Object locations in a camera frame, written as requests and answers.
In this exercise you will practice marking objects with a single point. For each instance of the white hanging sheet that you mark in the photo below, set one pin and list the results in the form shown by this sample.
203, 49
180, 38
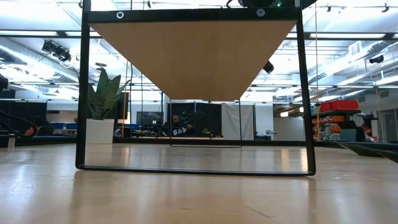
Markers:
231, 121

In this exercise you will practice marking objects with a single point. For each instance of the small red storage bin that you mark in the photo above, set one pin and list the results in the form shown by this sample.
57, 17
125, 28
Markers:
326, 107

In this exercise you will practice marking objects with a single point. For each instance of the black partition panel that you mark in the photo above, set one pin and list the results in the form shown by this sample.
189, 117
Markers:
18, 109
211, 115

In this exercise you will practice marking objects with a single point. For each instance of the wooden sorting tray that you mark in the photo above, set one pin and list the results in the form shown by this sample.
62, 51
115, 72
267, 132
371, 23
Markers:
192, 62

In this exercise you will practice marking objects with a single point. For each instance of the large red storage bin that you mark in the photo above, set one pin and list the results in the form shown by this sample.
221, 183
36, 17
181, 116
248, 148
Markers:
344, 104

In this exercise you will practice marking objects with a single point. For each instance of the black storage rack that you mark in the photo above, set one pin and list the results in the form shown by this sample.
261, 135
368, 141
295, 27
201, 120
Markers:
348, 124

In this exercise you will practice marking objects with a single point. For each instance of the person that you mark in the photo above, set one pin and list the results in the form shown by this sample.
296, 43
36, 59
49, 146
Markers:
31, 131
178, 130

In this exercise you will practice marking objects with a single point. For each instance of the black teardrop plate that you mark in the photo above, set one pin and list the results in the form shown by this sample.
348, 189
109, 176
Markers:
363, 148
388, 156

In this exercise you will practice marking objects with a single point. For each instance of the dark monitor screen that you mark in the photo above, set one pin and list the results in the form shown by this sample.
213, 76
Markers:
149, 118

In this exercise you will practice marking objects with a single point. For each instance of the potted plant white pot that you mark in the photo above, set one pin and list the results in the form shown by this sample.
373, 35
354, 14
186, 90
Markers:
104, 96

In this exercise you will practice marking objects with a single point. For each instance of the black ceiling spotlight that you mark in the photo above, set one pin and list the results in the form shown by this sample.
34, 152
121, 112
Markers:
56, 51

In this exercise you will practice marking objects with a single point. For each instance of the blue storage bins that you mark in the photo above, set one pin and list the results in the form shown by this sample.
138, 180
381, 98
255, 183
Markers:
63, 125

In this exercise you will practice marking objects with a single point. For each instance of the black ceiling camera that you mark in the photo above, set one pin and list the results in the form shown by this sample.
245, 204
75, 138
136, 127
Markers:
376, 59

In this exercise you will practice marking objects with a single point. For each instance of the black aluminium station frame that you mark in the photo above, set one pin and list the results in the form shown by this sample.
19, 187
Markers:
140, 141

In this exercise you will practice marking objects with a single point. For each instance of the small white post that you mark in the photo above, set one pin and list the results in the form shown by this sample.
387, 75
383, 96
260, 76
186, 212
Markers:
11, 141

